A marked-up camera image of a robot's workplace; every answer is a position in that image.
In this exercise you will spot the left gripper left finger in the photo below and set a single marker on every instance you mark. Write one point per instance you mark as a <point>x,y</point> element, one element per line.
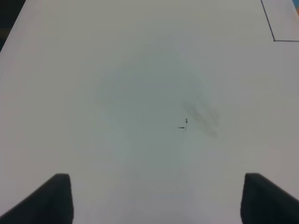
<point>51,203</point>

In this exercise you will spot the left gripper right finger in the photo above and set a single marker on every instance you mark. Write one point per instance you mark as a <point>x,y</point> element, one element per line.
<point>263,202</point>

